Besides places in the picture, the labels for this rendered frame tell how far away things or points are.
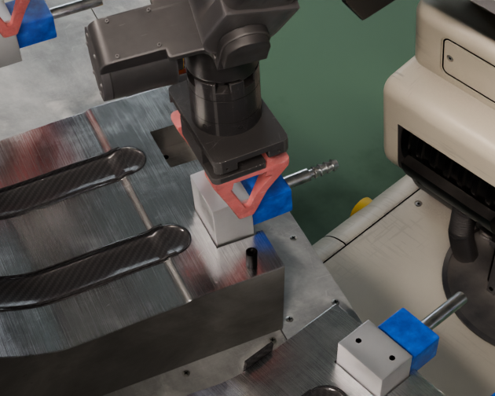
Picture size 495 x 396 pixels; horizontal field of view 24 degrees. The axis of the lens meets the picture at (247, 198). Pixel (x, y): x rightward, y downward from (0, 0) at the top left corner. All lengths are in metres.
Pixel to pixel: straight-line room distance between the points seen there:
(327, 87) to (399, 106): 1.20
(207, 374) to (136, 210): 0.16
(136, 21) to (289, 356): 0.32
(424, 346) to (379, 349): 0.04
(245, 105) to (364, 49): 1.72
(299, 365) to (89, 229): 0.22
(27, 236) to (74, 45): 0.38
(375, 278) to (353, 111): 0.74
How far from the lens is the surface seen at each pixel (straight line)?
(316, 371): 0.96
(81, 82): 1.30
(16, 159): 1.10
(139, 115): 1.12
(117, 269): 1.00
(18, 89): 1.30
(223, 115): 0.89
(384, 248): 1.81
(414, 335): 0.97
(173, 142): 1.12
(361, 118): 2.43
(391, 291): 1.76
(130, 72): 0.84
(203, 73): 0.87
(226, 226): 0.98
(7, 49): 1.16
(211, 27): 0.77
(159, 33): 0.82
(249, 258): 0.97
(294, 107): 2.45
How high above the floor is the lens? 1.64
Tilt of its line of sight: 47 degrees down
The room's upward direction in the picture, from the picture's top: straight up
